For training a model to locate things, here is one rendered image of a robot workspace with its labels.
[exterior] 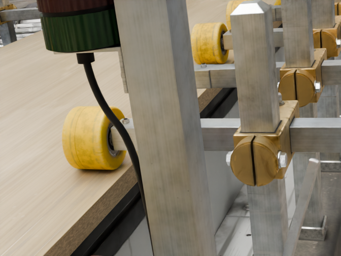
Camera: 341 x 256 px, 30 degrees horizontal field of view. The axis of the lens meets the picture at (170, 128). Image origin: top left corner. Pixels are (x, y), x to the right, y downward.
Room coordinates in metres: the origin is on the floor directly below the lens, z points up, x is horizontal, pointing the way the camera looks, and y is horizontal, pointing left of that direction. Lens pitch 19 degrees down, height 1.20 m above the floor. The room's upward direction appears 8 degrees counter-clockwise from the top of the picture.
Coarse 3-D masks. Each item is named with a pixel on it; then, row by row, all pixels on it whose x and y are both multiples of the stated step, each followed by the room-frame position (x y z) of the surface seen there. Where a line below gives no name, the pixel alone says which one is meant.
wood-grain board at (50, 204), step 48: (192, 0) 2.11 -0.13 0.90; (0, 48) 1.71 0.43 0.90; (0, 96) 1.20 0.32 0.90; (48, 96) 1.15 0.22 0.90; (0, 144) 0.91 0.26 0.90; (48, 144) 0.88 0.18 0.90; (0, 192) 0.72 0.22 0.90; (48, 192) 0.70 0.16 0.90; (96, 192) 0.68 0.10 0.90; (0, 240) 0.59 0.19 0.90; (48, 240) 0.58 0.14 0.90
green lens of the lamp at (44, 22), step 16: (64, 16) 0.40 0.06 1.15; (80, 16) 0.40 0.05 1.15; (96, 16) 0.40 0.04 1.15; (112, 16) 0.40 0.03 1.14; (48, 32) 0.41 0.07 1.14; (64, 32) 0.40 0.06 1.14; (80, 32) 0.40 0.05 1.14; (96, 32) 0.40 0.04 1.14; (112, 32) 0.40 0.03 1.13; (48, 48) 0.41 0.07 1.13; (64, 48) 0.40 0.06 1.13; (80, 48) 0.40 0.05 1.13
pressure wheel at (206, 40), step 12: (204, 24) 1.22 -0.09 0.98; (216, 24) 1.20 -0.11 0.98; (192, 36) 1.20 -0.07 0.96; (204, 36) 1.19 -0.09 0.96; (216, 36) 1.18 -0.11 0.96; (192, 48) 1.19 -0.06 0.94; (204, 48) 1.18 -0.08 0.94; (216, 48) 1.18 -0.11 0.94; (204, 60) 1.20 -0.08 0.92; (216, 60) 1.19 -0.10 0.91
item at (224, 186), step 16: (224, 96) 1.21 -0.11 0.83; (208, 112) 1.10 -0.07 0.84; (224, 112) 1.18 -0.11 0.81; (208, 160) 1.07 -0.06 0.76; (224, 160) 1.15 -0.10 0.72; (208, 176) 1.06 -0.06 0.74; (224, 176) 1.14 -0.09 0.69; (128, 192) 0.77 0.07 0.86; (224, 192) 1.13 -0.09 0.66; (128, 208) 0.77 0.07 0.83; (224, 208) 1.12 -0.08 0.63; (112, 224) 0.72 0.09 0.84; (128, 224) 0.75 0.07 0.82; (144, 224) 0.80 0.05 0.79; (96, 240) 0.68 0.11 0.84; (112, 240) 0.71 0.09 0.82; (128, 240) 0.75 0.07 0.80; (144, 240) 0.79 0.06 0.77
